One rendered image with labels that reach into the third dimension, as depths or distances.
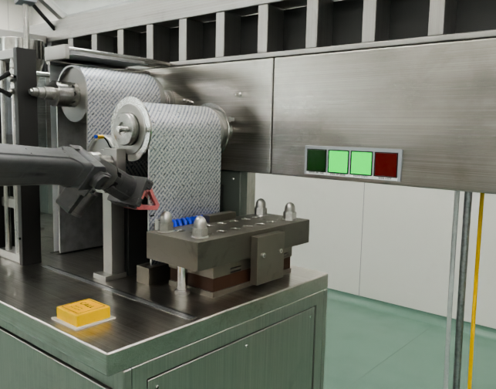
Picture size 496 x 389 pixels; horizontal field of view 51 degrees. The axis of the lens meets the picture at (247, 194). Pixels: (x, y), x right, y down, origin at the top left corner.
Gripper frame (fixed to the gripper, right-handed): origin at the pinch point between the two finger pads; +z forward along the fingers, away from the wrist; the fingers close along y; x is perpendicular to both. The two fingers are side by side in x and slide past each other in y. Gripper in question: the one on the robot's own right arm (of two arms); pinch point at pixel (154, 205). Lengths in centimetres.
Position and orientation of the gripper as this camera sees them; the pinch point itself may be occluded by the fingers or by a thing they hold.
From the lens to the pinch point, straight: 121.7
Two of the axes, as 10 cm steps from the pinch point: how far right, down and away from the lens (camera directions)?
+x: 3.4, -9.0, 2.6
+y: 7.7, 1.1, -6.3
